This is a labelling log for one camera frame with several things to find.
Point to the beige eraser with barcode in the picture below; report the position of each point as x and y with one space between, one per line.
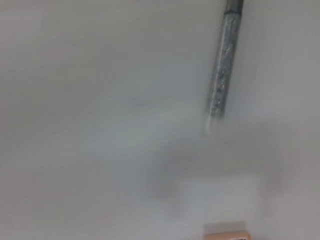
227 233

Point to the silver marker pen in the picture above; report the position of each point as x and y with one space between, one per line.
225 62

